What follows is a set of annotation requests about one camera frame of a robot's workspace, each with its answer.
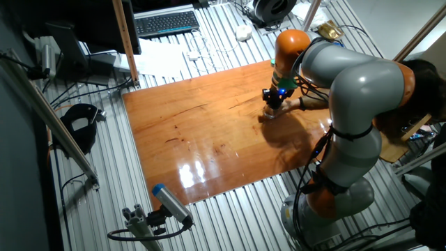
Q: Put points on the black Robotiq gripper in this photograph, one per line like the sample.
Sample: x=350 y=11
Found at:
x=280 y=93

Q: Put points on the clear glass jar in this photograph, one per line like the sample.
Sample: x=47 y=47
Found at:
x=270 y=113

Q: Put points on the person right forearm brown sleeve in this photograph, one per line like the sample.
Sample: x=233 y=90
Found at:
x=313 y=103

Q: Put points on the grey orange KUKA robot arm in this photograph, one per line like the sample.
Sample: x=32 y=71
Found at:
x=362 y=87

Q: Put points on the person right hand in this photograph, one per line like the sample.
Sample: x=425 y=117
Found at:
x=292 y=104

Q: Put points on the white lumpy plastic object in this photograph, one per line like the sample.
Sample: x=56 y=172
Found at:
x=244 y=32

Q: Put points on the gold foil packet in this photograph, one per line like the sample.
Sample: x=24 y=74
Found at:
x=331 y=29

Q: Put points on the large wooden board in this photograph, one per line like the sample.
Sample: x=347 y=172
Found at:
x=195 y=139

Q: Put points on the white paper sheet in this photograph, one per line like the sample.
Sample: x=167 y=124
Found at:
x=157 y=59

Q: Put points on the light wooden stool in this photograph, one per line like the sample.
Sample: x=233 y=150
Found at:
x=392 y=150

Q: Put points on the black computer keyboard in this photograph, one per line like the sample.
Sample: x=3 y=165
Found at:
x=163 y=24

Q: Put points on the person head dark hair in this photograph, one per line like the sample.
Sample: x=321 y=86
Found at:
x=428 y=90

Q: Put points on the short aluminium bar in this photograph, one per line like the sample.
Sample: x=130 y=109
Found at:
x=418 y=160

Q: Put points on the slanted wooden beam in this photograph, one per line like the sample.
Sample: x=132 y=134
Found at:
x=421 y=33

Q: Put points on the black bulky object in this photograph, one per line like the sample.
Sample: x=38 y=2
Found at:
x=428 y=223

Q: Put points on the black computer monitor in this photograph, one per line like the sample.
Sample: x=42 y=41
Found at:
x=94 y=21

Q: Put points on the dark grey monitor stand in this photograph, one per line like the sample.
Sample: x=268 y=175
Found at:
x=66 y=45

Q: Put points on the small silver cylinder device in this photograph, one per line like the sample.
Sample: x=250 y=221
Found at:
x=47 y=59

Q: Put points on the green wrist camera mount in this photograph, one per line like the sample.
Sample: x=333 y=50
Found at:
x=287 y=83

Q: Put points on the white slanted post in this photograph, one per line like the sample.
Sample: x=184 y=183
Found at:
x=311 y=14

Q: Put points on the grey camera with blue cap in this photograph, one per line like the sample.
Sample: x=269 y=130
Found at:
x=170 y=204

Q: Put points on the wooden frame post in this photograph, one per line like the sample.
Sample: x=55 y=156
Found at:
x=126 y=42

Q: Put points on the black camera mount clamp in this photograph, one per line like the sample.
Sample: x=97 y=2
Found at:
x=156 y=219

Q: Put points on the aluminium extrusion camera stand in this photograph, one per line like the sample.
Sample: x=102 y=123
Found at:
x=139 y=226

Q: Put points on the long aluminium frame rail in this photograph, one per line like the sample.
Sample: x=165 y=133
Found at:
x=52 y=121

